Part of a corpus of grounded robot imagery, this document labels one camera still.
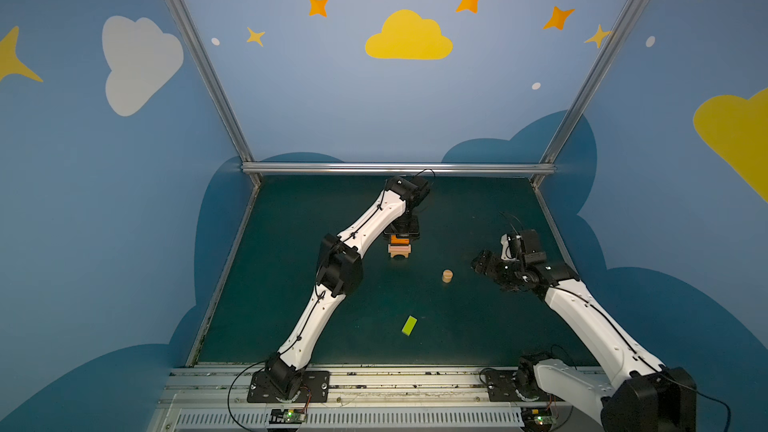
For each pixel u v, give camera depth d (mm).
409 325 840
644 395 414
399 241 929
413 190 707
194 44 808
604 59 861
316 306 638
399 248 958
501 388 743
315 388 742
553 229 1116
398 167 1462
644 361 416
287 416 705
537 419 714
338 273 615
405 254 977
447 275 931
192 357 838
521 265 615
